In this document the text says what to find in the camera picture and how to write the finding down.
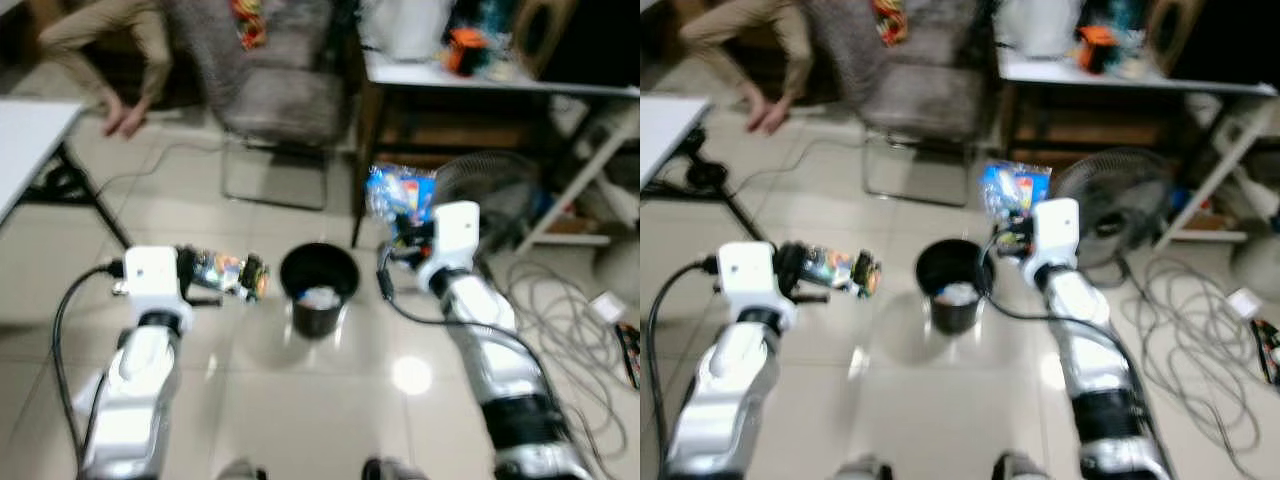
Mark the grey fabric metal-frame chair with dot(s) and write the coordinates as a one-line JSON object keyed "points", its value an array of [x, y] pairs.
{"points": [[285, 100], [920, 100]]}

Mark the shiny multicoloured snack packet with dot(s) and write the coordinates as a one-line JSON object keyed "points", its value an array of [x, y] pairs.
{"points": [[835, 270], [225, 272]]}

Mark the black round rubbish bin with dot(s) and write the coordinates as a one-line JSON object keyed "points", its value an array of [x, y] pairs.
{"points": [[320, 320], [955, 318]]}

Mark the red and yellow snack packet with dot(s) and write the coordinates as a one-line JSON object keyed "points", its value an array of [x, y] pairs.
{"points": [[890, 22], [250, 25]]}

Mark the seated barefoot person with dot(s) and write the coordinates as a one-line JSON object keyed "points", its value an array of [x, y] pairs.
{"points": [[100, 25], [740, 25]]}

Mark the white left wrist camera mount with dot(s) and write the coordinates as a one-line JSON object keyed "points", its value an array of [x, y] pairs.
{"points": [[745, 270], [152, 272]]}

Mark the white table with black legs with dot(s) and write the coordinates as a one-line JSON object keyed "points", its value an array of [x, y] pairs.
{"points": [[30, 140], [665, 130]]}

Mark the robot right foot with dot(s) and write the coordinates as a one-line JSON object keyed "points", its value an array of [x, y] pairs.
{"points": [[1020, 468], [395, 470]]}

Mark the white-top table with dark frame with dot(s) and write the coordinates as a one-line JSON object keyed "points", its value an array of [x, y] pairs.
{"points": [[450, 75], [1100, 72]]}

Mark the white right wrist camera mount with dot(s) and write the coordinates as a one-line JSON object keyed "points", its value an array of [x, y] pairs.
{"points": [[1055, 230], [455, 235]]}

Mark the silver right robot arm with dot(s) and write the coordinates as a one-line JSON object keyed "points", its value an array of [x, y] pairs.
{"points": [[490, 350], [1090, 350]]}

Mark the crumpled white trash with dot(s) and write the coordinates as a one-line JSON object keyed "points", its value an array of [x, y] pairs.
{"points": [[320, 297], [957, 293]]}

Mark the black and red object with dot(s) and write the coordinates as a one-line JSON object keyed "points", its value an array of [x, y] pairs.
{"points": [[630, 355], [1268, 350]]}

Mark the blue snack packet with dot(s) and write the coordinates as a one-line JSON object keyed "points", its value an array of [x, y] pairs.
{"points": [[1010, 188], [395, 190]]}

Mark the brown round speaker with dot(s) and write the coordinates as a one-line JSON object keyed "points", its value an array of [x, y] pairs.
{"points": [[1175, 30], [545, 30]]}

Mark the white plastic bag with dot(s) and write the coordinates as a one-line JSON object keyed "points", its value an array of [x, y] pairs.
{"points": [[410, 28], [1040, 28]]}

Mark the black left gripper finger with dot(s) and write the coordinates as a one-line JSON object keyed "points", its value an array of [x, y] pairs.
{"points": [[832, 296], [235, 256], [225, 298], [845, 254]]}

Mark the printed brown cardboard box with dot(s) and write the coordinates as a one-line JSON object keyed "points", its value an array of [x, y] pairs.
{"points": [[1080, 128], [440, 130]]}

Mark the small white square adapter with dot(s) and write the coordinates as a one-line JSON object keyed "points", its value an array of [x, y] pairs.
{"points": [[607, 307], [1245, 304]]}

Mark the orange and black object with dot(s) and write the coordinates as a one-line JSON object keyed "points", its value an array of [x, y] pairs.
{"points": [[465, 50], [1097, 45]]}

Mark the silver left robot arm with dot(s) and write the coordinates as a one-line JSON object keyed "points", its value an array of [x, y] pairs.
{"points": [[140, 400], [720, 400]]}

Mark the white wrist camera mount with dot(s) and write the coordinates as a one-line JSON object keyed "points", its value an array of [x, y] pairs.
{"points": [[745, 270], [152, 272], [1055, 230], [455, 235]]}

